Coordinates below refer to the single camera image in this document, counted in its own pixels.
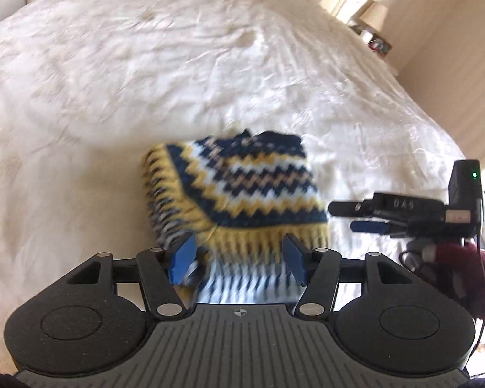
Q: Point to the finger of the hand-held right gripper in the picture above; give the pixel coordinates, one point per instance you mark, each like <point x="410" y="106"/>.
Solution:
<point x="372" y="227"/>
<point x="347" y="208"/>

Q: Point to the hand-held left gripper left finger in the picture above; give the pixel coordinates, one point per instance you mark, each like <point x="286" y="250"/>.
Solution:
<point x="184" y="259"/>

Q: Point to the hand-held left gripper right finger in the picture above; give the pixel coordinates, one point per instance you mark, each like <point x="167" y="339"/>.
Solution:
<point x="295" y="260"/>

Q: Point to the navy yellow zigzag knit sweater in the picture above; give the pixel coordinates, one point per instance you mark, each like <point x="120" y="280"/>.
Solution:
<point x="246" y="186"/>

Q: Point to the white bedspread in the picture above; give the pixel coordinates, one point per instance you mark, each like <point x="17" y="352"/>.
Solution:
<point x="105" y="89"/>

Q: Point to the cream table lamp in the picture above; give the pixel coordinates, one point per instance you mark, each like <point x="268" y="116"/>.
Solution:
<point x="374" y="14"/>

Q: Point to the person's dark blue clothing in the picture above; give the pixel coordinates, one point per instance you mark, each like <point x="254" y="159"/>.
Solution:
<point x="0" y="380"/>

